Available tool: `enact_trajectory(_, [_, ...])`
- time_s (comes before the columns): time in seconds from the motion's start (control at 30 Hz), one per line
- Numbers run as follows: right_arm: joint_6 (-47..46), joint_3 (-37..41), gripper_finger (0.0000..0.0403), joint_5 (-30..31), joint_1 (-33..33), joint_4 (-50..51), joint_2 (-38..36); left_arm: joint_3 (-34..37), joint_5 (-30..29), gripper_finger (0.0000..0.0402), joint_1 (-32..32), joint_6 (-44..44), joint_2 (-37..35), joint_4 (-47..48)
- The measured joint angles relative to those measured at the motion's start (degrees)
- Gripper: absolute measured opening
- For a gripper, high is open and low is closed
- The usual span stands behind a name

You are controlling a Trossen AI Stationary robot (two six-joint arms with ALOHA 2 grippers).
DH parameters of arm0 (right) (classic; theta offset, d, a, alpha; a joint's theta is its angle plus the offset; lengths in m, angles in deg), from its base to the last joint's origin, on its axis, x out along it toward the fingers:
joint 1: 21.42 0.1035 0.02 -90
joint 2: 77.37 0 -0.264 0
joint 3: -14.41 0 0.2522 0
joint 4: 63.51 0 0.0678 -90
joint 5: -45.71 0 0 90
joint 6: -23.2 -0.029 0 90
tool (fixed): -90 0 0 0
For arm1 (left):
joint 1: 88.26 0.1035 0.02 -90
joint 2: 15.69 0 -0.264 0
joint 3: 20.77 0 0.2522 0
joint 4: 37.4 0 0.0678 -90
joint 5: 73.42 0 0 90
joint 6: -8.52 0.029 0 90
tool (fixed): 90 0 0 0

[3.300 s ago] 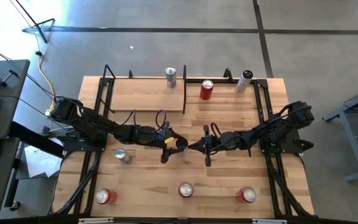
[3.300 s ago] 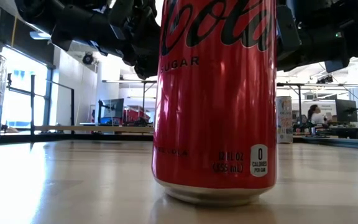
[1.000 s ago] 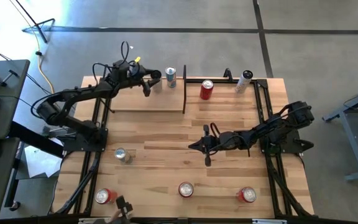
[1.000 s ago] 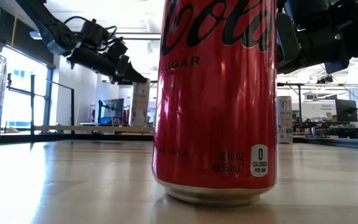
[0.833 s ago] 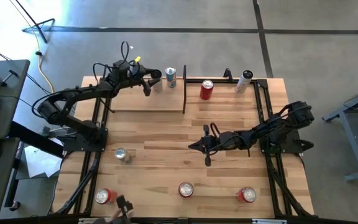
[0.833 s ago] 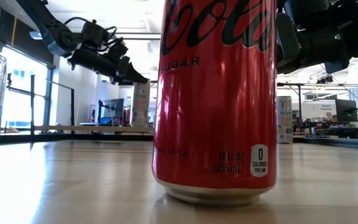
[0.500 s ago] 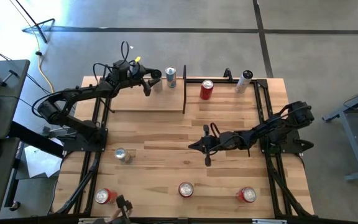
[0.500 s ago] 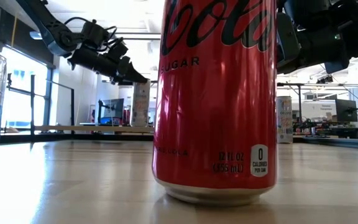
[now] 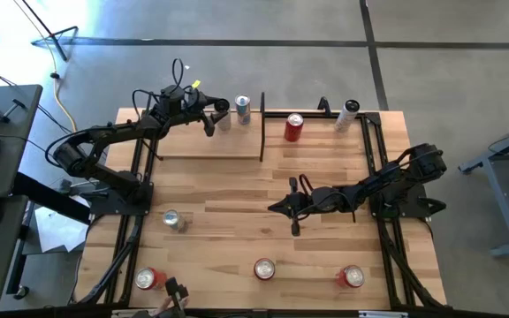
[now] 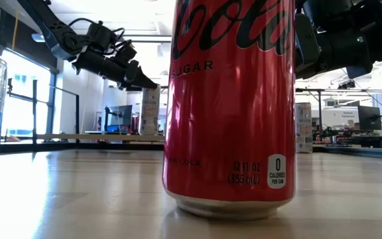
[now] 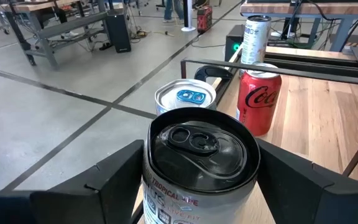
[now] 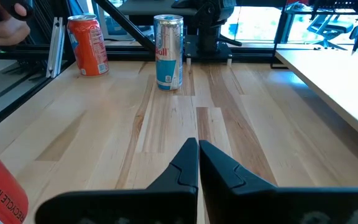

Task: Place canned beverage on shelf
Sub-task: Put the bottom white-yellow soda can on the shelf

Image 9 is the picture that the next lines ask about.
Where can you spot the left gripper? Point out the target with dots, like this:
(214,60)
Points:
(201,103)

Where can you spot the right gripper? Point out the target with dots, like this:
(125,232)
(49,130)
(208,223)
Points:
(314,201)

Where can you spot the blue silver Red Bull can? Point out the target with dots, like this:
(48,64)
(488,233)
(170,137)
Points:
(242,112)

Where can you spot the red Fanta can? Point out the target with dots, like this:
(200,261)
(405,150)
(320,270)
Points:
(352,276)
(264,268)

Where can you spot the red Coca-Cola can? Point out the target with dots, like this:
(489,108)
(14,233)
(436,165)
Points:
(293,130)
(146,278)

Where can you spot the white Celsius can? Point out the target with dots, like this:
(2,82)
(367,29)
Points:
(345,119)

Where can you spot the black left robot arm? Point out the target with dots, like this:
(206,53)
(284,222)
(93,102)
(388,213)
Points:
(104,134)

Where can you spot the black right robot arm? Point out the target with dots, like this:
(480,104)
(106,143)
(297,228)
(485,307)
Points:
(391,176)

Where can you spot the silver-topped beverage can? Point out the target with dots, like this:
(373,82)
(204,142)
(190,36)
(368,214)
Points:
(171,217)

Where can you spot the yellow tag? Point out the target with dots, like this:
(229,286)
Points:
(196,83)

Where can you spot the black metal stand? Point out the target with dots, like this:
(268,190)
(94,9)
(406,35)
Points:
(62,52)

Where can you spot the white paper sheet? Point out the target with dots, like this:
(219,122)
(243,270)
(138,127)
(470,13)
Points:
(55,232)

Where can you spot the grey desk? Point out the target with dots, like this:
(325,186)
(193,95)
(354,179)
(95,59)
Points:
(11,154)

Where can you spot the black caster wheel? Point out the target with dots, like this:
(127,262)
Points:
(21,293)

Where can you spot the black aluminium rig frame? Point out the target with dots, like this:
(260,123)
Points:
(374,118)

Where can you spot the black table-level camera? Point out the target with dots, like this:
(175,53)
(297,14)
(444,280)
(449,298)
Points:
(176,289)

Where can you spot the grey desk frame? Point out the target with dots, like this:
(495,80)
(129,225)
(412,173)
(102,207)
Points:
(508,207)

